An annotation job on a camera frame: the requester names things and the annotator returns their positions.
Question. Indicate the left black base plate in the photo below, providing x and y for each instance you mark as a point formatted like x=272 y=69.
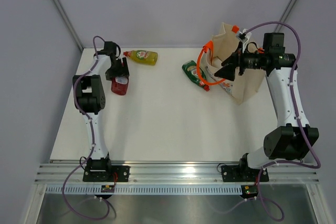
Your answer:
x=118 y=173

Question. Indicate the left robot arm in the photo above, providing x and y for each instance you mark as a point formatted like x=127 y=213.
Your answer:
x=90 y=100

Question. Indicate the red dish soap bottle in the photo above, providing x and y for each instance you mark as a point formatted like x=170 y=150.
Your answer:
x=120 y=85

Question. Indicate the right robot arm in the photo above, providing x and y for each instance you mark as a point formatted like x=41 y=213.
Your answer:
x=293 y=137

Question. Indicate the beige canvas bag orange handles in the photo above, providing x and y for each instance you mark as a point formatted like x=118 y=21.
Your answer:
x=218 y=49

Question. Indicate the yellow dish soap bottle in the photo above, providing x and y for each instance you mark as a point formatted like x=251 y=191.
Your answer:
x=142 y=56

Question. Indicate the green dish soap bottle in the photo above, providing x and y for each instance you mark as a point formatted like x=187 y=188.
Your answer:
x=190 y=69

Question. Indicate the white slotted cable duct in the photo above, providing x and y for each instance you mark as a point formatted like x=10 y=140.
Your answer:
x=145 y=189

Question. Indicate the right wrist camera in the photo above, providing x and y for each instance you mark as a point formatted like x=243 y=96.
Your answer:
x=244 y=38

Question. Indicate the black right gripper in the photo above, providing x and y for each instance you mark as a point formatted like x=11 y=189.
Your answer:
x=228 y=71

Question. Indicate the aluminium mounting rail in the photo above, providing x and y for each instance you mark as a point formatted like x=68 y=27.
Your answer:
x=180 y=173

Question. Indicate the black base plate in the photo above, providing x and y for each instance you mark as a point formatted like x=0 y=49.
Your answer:
x=118 y=173
x=234 y=173

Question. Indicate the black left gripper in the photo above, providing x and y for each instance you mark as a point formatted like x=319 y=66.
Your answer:
x=123 y=71

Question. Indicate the left aluminium frame post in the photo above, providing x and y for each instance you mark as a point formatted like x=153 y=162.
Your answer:
x=65 y=19

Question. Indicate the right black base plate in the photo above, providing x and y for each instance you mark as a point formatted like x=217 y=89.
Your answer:
x=234 y=173

